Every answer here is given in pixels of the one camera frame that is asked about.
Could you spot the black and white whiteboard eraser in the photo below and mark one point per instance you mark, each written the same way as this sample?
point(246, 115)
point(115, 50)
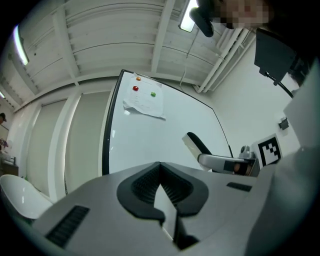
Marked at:
point(197, 145)

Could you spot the black wall-mounted holder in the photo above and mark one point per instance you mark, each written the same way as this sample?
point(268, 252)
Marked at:
point(283, 123)

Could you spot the dark wooden cabinet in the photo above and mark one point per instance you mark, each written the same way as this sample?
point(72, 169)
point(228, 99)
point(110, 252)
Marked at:
point(10, 167)

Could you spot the long ceiling light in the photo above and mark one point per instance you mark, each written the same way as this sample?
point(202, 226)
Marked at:
point(21, 47)
point(188, 20)

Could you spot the orange round magnet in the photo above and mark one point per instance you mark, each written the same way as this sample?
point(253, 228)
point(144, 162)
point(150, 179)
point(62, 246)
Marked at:
point(138, 78)

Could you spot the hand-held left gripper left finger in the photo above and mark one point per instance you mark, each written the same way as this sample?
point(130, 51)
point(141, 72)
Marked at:
point(100, 200)

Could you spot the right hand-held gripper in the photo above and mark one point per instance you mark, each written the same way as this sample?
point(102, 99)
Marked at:
point(270, 150)

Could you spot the person's face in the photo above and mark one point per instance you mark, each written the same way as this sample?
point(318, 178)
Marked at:
point(245, 12)

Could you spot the green round magnet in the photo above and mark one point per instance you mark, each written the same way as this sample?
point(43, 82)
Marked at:
point(153, 94)

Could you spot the whiteboard with black frame stand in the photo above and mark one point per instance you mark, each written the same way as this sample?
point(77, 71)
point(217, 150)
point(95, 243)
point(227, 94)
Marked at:
point(162, 142)

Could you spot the red round magnet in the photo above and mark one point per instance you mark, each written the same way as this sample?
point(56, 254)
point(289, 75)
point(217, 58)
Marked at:
point(135, 88)

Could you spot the white oval basin green base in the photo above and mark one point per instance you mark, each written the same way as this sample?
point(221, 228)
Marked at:
point(22, 195)

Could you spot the white ceiling pipe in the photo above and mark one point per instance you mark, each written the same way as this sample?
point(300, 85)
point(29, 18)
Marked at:
point(215, 65)
point(228, 67)
point(222, 66)

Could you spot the creased printed paper sheet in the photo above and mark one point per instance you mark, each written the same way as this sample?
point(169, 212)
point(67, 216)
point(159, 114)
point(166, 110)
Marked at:
point(145, 102)

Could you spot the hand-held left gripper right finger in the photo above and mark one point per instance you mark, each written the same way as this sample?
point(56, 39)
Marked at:
point(225, 207)

